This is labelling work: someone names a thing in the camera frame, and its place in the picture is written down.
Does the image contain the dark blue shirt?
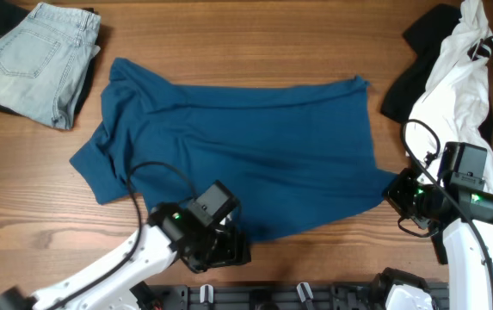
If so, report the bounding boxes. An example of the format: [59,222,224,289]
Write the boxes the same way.
[71,59,394,242]

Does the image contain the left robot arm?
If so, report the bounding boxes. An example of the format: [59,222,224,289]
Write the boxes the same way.
[0,181,251,310]

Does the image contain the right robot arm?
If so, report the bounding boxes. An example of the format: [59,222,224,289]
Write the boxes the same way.
[368,142,493,309]

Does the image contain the white shirt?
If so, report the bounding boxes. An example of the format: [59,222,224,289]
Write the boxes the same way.
[410,0,493,194]

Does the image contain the black garment at right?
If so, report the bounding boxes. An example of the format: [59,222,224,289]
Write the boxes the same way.
[380,4,493,264]

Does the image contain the light blue folded jeans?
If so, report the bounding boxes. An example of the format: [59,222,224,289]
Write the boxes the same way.
[0,3,101,130]

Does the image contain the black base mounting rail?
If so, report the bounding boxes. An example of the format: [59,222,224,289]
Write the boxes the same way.
[150,282,382,310]

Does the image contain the black left camera cable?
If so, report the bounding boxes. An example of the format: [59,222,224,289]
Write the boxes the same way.
[46,161,199,310]

